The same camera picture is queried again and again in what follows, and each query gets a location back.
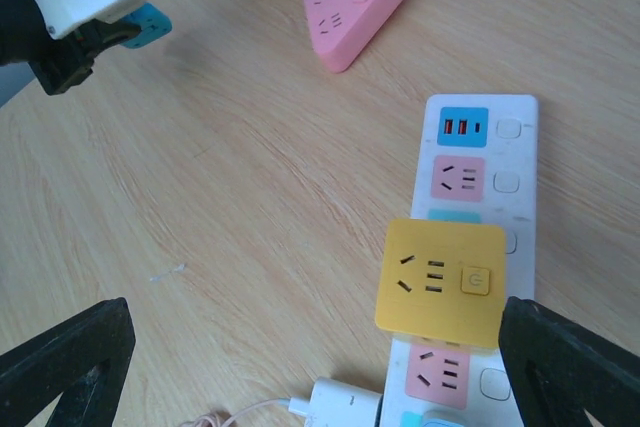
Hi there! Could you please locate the blue socket adapter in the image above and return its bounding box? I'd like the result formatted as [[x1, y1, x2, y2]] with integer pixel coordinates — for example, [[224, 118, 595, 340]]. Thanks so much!
[[122, 3, 172, 49]]

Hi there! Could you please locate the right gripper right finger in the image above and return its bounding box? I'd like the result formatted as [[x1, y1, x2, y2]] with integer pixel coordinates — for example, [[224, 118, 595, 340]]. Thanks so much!
[[499, 296, 639, 426]]

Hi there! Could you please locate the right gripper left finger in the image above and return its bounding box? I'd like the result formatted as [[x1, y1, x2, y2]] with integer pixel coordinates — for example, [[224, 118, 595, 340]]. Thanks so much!
[[1, 297, 135, 426]]

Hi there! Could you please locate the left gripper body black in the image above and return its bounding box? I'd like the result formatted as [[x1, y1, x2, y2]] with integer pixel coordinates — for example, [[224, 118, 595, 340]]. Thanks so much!
[[1, 0, 140, 96]]

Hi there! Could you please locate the yellow cube socket adapter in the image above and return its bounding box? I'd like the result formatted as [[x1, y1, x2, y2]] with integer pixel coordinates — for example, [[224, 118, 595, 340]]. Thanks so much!
[[375, 219, 506, 350]]

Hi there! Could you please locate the white power strip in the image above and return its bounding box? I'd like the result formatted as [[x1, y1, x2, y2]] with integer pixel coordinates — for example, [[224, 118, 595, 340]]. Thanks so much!
[[375, 94, 539, 426]]

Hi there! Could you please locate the white USB charger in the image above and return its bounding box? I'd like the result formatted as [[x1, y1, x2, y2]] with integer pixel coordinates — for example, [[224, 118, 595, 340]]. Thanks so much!
[[288, 377, 382, 427]]

